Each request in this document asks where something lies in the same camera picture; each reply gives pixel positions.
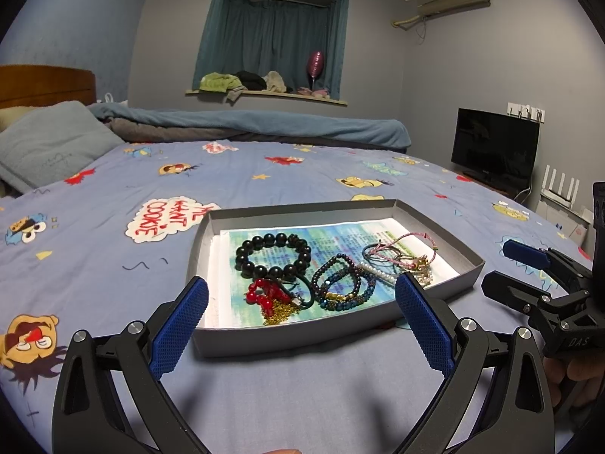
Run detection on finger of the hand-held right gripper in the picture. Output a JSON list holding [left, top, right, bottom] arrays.
[[481, 269, 589, 337], [502, 239, 594, 290]]

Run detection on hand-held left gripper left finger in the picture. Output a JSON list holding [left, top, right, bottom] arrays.
[[51, 277, 211, 454]]

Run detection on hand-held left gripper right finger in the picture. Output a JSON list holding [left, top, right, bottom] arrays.
[[392, 272, 556, 454]]

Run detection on white pearl bracelet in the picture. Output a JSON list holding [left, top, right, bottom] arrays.
[[355, 261, 403, 285]]

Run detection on blue bead bracelet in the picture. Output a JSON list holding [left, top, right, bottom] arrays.
[[320, 265, 379, 313]]

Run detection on pink braided cord bracelet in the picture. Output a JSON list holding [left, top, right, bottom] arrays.
[[369, 231, 439, 266]]

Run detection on red bead bracelet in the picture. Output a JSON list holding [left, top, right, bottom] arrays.
[[244, 278, 285, 319]]

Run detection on silver wire bangles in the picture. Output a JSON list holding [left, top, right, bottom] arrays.
[[362, 243, 402, 270]]

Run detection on large black bead bracelet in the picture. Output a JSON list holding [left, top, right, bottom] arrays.
[[235, 232, 313, 280]]

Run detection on grey cardboard box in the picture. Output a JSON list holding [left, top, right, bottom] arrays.
[[186, 199, 486, 358]]

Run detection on gold chain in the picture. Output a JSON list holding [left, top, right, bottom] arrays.
[[261, 292, 297, 327]]

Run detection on black cord necklace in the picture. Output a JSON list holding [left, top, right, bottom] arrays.
[[282, 274, 316, 309]]

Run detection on person's right hand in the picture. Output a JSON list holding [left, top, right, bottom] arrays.
[[543, 354, 605, 410]]

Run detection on white box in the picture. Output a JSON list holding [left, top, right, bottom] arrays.
[[536, 197, 593, 247]]

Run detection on printed paper sheet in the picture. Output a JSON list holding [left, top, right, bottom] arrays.
[[205, 218, 457, 330]]

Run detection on white router with antennas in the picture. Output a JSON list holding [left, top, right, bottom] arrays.
[[538, 165, 582, 207]]

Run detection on black flat screen television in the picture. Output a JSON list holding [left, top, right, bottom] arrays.
[[450, 108, 541, 185]]

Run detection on cartoon printed blue bedsheet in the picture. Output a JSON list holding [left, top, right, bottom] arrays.
[[0, 139, 605, 454]]

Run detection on grey blanket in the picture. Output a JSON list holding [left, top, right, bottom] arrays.
[[106, 118, 408, 153]]

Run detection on teal blanket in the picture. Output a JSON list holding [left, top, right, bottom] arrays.
[[87, 102, 411, 149]]

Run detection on grey pillow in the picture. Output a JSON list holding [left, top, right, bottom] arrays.
[[0, 100, 124, 191]]

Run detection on green garment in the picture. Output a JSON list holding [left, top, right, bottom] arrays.
[[199, 73, 247, 93]]

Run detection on window sill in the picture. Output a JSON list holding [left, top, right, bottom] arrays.
[[185, 87, 350, 107]]

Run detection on black garment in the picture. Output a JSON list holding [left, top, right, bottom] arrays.
[[235, 70, 270, 91]]

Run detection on beige garment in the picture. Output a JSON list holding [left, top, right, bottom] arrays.
[[263, 71, 289, 95]]

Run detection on wooden headboard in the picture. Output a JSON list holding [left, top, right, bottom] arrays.
[[0, 65, 98, 110]]

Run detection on pink balloon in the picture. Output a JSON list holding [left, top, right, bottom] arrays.
[[307, 50, 327, 91]]

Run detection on teal curtain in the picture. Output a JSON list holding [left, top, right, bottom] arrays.
[[191, 0, 351, 103]]

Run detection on white wall power strip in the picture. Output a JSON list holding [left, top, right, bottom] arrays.
[[506, 101, 547, 124]]

